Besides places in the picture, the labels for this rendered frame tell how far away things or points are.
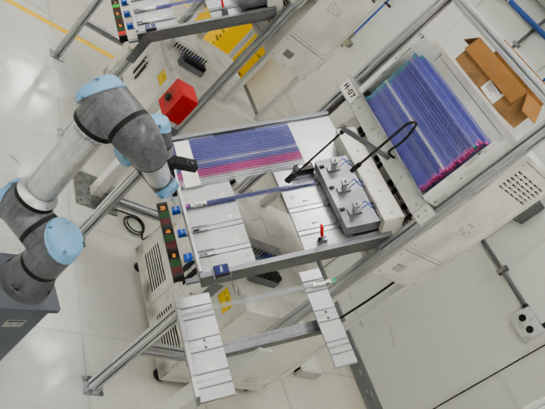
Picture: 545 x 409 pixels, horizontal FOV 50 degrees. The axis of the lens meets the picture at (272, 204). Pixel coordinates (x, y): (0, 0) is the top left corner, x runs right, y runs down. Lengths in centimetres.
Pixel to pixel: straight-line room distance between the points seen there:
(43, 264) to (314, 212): 100
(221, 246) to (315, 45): 159
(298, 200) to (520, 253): 166
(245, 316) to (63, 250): 90
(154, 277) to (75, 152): 134
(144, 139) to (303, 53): 203
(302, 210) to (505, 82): 97
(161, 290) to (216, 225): 66
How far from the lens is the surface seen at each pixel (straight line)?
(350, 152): 231
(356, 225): 210
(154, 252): 282
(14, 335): 191
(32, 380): 237
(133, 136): 141
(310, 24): 325
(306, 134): 248
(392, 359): 378
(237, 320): 231
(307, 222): 216
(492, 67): 259
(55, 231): 164
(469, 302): 359
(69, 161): 155
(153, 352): 229
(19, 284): 174
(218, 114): 344
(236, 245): 208
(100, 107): 144
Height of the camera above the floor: 185
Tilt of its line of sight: 24 degrees down
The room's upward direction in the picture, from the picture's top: 49 degrees clockwise
